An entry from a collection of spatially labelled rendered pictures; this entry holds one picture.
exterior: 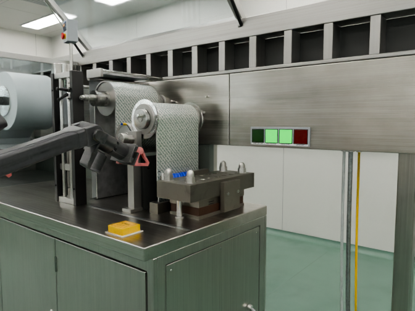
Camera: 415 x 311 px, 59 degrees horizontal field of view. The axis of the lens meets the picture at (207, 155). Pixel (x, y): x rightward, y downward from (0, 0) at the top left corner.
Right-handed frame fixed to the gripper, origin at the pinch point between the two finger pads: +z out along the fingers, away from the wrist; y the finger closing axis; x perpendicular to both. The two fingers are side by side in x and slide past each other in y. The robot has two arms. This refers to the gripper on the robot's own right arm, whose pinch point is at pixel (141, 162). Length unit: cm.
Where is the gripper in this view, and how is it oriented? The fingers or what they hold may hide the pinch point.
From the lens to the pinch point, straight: 132.1
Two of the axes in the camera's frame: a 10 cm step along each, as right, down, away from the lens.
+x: 3.1, -9.1, 2.7
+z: 5.6, 4.0, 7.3
